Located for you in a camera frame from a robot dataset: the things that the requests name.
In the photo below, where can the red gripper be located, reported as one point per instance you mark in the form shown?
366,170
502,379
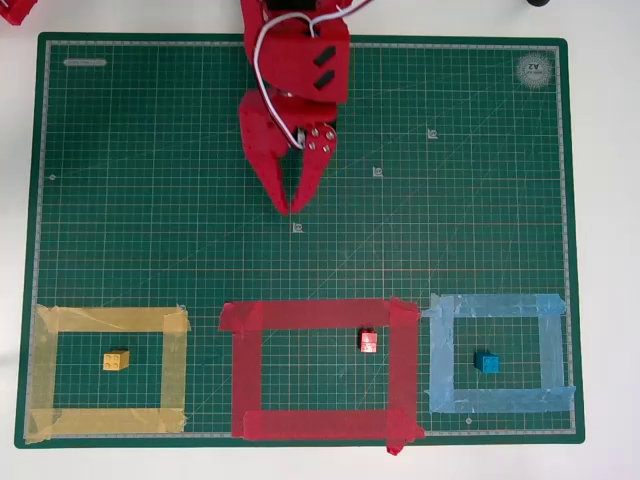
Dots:
261,131

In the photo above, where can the red toy brick cube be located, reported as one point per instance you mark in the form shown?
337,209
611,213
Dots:
369,341

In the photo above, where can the red leader arm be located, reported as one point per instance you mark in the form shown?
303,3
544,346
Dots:
17,12

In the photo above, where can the red tape square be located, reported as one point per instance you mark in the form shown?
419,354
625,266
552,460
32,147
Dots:
300,314

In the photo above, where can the yellow tape square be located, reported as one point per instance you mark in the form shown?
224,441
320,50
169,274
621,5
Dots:
110,317

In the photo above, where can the blue tape square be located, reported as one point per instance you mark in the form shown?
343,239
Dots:
500,305

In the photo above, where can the yellow toy brick cube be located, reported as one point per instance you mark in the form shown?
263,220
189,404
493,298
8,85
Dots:
116,360

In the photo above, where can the blue toy brick cube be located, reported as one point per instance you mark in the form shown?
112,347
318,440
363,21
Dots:
487,362

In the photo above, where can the green cutting mat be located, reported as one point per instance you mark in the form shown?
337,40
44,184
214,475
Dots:
150,200

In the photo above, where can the black round foot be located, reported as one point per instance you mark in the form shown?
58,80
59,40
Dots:
538,2

